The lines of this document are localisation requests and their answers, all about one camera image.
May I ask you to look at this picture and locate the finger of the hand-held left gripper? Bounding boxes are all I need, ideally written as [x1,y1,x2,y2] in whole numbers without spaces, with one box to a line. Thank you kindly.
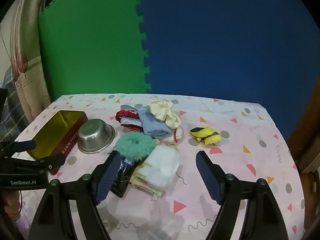
[0,154,67,171]
[0,140,37,159]

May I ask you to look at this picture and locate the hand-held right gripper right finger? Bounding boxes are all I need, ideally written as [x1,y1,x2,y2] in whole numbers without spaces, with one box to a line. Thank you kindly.
[195,151,292,240]

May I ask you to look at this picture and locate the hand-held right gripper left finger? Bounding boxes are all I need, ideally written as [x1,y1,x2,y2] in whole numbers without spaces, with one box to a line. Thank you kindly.
[27,151,123,240]

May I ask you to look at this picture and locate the black packet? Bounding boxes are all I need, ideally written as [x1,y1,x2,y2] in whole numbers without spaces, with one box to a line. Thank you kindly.
[110,152,137,197]

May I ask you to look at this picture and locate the gold tin box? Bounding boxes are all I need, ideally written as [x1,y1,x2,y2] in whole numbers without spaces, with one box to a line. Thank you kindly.
[32,110,88,176]

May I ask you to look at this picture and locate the green fluffy scrunchie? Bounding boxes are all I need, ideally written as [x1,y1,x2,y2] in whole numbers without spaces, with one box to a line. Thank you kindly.
[116,133,157,161]

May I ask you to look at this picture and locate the yellow and black cloth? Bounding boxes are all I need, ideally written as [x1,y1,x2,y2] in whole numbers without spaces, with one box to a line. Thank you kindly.
[190,126,222,147]

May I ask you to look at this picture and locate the white fluffy towel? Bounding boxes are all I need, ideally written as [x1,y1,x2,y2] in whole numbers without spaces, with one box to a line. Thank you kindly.
[142,145,180,190]

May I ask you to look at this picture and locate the white gloves with red trim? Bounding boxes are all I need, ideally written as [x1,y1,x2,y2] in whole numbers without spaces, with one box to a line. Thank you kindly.
[160,126,183,145]

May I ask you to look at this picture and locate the red and white cloth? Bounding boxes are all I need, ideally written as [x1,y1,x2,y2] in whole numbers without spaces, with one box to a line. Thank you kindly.
[115,104,144,132]

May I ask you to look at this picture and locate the light blue towel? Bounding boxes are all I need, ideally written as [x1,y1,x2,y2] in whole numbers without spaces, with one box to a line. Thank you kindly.
[138,107,170,139]

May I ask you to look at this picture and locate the cream scrunchie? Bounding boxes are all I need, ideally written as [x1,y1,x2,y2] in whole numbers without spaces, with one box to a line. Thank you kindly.
[147,99,181,128]

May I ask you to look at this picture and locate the person's left hand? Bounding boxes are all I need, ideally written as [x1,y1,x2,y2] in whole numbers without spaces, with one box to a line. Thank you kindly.
[0,189,22,222]

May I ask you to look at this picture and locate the plaid cloth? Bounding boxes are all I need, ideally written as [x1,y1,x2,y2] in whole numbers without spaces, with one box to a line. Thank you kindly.
[0,65,30,143]

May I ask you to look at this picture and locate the clear plastic bag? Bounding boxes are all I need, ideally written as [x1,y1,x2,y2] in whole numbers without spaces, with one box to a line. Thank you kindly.
[129,161,164,200]

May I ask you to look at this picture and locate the steel bowl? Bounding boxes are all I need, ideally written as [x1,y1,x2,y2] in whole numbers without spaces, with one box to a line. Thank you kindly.
[77,119,116,155]

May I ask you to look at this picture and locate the orange foam mat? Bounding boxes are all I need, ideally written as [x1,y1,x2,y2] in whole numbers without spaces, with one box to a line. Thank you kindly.
[286,80,320,160]

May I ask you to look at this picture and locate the green foam mat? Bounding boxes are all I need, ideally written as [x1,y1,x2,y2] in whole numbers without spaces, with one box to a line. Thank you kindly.
[39,0,152,102]

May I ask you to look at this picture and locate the blue foam mat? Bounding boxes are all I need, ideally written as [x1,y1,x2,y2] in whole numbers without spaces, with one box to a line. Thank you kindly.
[132,0,320,140]

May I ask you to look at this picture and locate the wooden frame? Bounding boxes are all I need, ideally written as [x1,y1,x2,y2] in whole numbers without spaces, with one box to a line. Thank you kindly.
[295,152,320,230]

